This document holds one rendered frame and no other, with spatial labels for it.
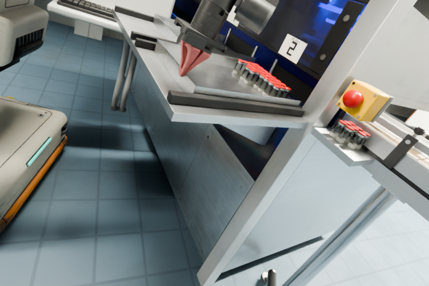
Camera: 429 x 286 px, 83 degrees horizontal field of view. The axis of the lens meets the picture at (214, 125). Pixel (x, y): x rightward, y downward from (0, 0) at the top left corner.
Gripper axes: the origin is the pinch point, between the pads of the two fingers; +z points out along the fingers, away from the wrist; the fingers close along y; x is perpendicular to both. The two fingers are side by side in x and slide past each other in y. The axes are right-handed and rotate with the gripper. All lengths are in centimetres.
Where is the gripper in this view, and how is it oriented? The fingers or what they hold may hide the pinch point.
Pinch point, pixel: (182, 71)
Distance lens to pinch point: 53.8
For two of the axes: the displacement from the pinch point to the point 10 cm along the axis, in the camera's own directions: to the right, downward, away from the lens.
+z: -5.0, 7.8, 3.8
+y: 7.8, 2.0, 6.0
